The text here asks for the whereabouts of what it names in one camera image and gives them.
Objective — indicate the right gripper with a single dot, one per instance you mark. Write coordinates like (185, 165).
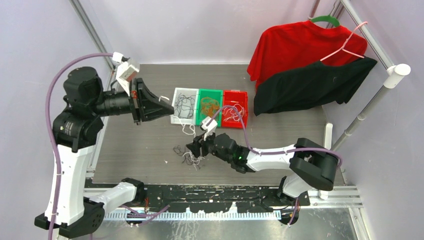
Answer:
(195, 146)

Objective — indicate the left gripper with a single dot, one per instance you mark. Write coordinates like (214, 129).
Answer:
(145, 105)

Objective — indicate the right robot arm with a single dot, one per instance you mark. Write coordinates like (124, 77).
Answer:
(313, 166)

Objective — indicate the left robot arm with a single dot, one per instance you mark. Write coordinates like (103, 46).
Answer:
(75, 131)

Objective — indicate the white plastic bin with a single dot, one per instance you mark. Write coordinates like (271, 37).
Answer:
(184, 103)

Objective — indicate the red plastic bin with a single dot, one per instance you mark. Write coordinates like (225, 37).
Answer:
(233, 118)

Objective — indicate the green plastic bin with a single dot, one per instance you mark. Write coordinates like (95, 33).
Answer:
(209, 101)

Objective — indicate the red t-shirt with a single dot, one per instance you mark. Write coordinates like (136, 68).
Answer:
(294, 45)

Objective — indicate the black t-shirt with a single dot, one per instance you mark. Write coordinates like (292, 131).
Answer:
(314, 85)

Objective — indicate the pink clothes hanger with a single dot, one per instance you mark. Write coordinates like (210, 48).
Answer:
(343, 47)

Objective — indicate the green clothes hanger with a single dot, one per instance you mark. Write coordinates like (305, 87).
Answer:
(326, 18)

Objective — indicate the metal clothes rack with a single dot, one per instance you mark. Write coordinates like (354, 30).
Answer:
(379, 129)

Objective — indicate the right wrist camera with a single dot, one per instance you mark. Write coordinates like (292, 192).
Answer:
(208, 125)

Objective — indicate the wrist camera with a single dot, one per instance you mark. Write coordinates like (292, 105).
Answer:
(208, 125)
(126, 71)

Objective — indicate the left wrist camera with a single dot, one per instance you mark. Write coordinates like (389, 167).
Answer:
(126, 71)

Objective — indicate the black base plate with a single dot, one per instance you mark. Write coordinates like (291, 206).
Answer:
(212, 198)

